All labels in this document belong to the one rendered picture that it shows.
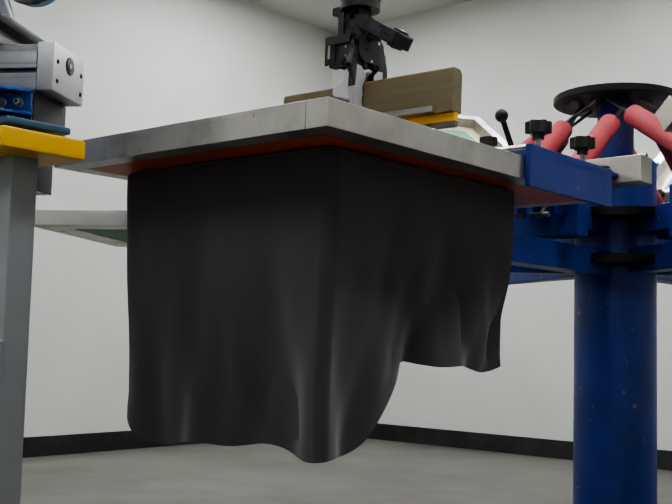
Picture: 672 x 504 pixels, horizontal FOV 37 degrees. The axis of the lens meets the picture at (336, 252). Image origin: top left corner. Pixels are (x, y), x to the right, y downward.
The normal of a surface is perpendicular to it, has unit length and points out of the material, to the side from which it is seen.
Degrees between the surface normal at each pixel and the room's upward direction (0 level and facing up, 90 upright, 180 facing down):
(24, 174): 90
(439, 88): 90
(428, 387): 90
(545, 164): 90
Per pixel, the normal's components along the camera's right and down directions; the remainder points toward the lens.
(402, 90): -0.65, -0.09
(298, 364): -0.88, 0.01
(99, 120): 0.76, -0.04
